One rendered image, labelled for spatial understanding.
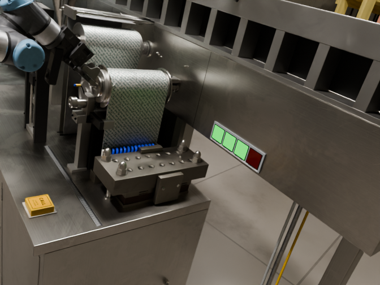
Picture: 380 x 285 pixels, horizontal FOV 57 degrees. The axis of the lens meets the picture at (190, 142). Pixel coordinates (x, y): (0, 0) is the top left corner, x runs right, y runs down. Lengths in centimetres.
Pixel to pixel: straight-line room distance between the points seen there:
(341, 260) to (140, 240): 66
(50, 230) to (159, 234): 39
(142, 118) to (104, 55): 30
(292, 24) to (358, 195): 49
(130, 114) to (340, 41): 73
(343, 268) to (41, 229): 93
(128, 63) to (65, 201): 61
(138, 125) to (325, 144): 68
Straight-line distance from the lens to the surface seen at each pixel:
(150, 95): 131
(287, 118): 106
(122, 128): 131
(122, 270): 135
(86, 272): 127
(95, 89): 128
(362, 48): 96
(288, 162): 107
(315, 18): 104
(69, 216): 120
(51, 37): 111
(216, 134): 125
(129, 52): 149
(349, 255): 123
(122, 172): 117
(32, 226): 116
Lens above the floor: 165
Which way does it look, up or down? 24 degrees down
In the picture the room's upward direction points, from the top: 14 degrees clockwise
